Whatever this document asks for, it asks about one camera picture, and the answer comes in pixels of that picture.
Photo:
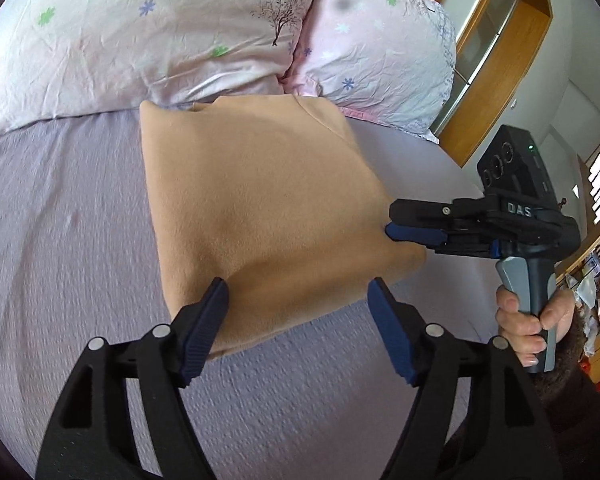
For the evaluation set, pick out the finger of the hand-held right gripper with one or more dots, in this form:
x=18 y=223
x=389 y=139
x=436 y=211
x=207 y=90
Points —
x=414 y=233
x=420 y=210

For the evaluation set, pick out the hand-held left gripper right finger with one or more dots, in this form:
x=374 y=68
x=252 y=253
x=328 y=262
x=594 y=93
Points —
x=394 y=332

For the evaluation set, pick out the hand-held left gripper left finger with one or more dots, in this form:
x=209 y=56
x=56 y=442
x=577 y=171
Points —
x=206 y=331

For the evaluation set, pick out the tan fleece garment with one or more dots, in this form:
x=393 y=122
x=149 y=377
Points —
x=260 y=200

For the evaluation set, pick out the person's right forearm dark sleeve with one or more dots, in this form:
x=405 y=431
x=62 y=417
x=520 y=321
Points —
x=572 y=390

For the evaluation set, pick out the person's right hand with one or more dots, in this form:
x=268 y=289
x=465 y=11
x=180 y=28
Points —
x=517 y=325

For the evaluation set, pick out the cluttered wooden shelf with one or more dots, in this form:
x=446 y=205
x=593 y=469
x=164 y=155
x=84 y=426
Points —
x=592 y=290

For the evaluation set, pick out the wooden framed glass cabinet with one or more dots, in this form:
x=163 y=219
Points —
x=480 y=105

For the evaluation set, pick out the lilac bed sheet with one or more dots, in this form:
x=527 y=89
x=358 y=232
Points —
x=55 y=260

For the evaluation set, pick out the pink floral pillow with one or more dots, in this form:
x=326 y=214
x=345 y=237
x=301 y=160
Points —
x=375 y=45
x=130 y=35

